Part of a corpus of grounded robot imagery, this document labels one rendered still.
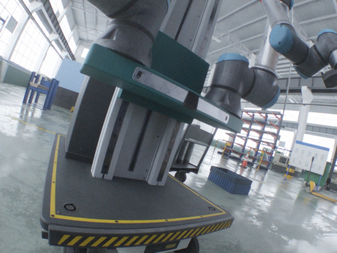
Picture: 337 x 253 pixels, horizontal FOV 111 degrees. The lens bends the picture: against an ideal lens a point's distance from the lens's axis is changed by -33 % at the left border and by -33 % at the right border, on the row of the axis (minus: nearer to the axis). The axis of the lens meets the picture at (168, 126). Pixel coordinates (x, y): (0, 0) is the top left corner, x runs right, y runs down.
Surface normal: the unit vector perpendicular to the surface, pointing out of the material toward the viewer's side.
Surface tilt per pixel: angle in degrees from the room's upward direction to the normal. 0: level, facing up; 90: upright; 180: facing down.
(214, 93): 70
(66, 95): 90
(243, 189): 90
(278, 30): 94
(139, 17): 90
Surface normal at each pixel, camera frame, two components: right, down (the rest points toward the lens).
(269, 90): 0.13, 0.20
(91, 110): 0.55, 0.17
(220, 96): -0.26, -0.46
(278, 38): -0.95, -0.22
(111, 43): 0.04, 0.00
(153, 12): 0.72, 0.29
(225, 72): -0.53, -0.18
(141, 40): 0.77, -0.11
